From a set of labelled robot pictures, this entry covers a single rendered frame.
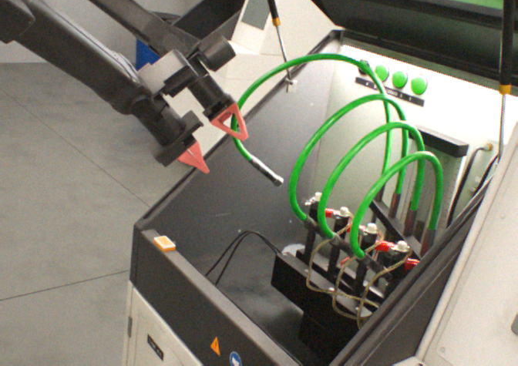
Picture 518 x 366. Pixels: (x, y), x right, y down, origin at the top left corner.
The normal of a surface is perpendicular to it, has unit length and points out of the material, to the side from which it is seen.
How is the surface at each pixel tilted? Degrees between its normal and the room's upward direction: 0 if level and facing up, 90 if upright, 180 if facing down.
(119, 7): 74
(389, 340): 90
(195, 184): 90
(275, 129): 90
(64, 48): 121
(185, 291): 90
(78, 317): 0
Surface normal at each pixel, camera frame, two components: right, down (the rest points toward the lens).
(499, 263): -0.74, -0.14
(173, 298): -0.80, 0.09
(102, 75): 0.63, 0.74
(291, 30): 0.43, 0.36
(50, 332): 0.15, -0.93
